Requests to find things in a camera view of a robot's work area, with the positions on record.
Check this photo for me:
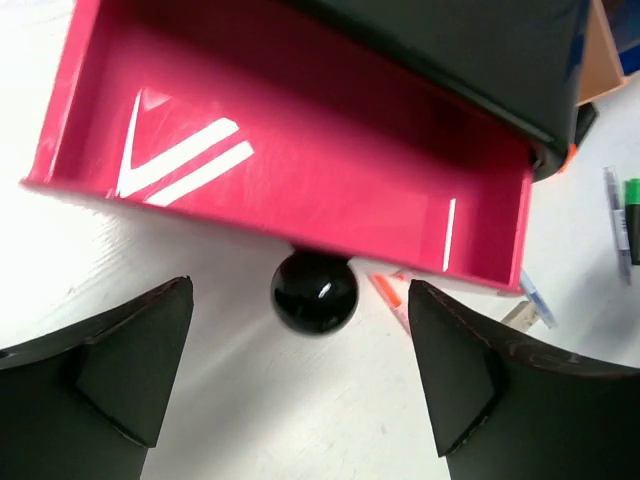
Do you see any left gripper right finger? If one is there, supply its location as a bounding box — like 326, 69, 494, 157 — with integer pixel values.
408, 280, 639, 480

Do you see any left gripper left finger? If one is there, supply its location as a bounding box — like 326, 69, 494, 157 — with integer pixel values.
1, 277, 193, 479

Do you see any black pink drawer organizer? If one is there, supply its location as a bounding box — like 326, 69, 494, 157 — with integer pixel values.
25, 1, 590, 335

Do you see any blue plastic folder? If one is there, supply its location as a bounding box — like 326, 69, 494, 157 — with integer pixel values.
603, 0, 640, 76

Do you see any white eraser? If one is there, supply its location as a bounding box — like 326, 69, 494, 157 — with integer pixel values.
501, 300, 539, 333

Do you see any blue clear pen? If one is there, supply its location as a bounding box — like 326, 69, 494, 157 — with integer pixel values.
520, 270, 558, 329

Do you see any long red pen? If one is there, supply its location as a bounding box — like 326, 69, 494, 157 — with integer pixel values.
367, 273, 411, 335

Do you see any dark clear pen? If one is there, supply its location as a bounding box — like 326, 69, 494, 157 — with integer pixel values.
604, 167, 632, 286

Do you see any green highlighter marker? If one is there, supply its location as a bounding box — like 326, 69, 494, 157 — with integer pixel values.
624, 178, 640, 266

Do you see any orange highlighter marker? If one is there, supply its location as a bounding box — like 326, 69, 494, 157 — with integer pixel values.
559, 143, 578, 173

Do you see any peach file rack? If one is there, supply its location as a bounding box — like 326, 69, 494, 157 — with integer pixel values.
577, 1, 639, 105

